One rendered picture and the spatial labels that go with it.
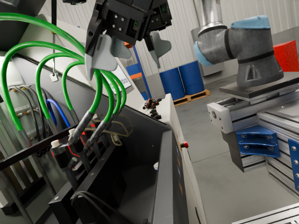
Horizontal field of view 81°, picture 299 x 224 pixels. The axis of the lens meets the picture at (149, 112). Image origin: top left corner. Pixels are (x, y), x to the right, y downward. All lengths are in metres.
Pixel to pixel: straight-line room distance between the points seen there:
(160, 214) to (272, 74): 0.57
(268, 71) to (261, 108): 0.13
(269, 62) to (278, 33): 7.94
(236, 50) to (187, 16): 6.63
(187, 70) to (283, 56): 2.20
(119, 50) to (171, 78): 4.72
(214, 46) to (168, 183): 0.53
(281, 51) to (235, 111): 3.66
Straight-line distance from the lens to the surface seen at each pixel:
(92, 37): 0.32
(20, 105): 0.86
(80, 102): 0.79
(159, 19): 0.48
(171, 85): 5.13
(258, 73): 0.72
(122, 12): 0.32
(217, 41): 0.76
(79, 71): 0.82
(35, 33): 0.92
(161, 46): 0.47
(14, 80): 0.89
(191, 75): 5.21
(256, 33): 0.73
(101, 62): 0.34
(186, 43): 7.15
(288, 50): 4.42
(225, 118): 0.68
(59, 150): 0.50
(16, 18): 0.49
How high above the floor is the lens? 1.21
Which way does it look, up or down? 13 degrees down
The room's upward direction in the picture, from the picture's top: 19 degrees counter-clockwise
